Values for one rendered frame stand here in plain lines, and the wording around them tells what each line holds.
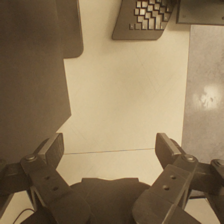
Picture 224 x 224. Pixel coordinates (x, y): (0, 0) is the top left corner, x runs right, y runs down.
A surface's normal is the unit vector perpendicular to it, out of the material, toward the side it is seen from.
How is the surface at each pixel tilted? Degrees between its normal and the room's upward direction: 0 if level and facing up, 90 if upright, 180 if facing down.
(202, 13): 0
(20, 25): 86
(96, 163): 0
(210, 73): 0
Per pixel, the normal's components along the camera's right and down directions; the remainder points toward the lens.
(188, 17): 0.02, 0.30
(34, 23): 1.00, -0.04
